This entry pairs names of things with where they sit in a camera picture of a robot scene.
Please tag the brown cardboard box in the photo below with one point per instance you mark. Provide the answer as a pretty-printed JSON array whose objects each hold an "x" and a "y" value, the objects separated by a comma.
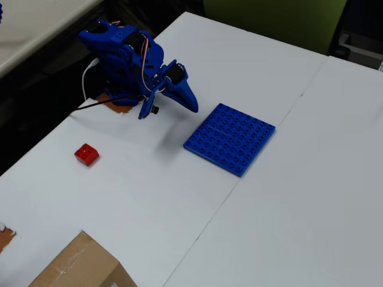
[{"x": 80, "y": 263}]

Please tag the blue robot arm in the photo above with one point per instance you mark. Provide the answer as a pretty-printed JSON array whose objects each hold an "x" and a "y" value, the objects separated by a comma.
[{"x": 119, "y": 36}]

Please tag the grey box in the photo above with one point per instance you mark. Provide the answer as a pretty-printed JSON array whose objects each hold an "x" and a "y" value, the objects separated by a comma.
[{"x": 347, "y": 40}]

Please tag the blue 8x8 toy baseplate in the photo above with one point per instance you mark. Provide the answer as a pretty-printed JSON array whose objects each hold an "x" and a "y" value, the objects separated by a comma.
[{"x": 230, "y": 140}]

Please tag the red 2x2 toy block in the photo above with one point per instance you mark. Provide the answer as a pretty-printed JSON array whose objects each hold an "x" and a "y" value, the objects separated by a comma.
[{"x": 86, "y": 154}]

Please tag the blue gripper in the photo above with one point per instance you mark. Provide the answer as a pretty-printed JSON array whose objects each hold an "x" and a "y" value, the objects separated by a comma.
[{"x": 181, "y": 89}]

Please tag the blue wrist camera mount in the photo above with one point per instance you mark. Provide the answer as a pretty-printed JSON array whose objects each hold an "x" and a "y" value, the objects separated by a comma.
[{"x": 146, "y": 106}]

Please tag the small blue object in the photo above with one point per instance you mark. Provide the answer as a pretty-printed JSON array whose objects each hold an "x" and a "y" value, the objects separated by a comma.
[{"x": 1, "y": 13}]

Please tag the white background table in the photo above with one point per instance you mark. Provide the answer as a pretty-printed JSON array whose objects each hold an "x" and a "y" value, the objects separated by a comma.
[{"x": 30, "y": 27}]

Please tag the green chair back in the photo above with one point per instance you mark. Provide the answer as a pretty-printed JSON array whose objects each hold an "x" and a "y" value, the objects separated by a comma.
[{"x": 284, "y": 21}]

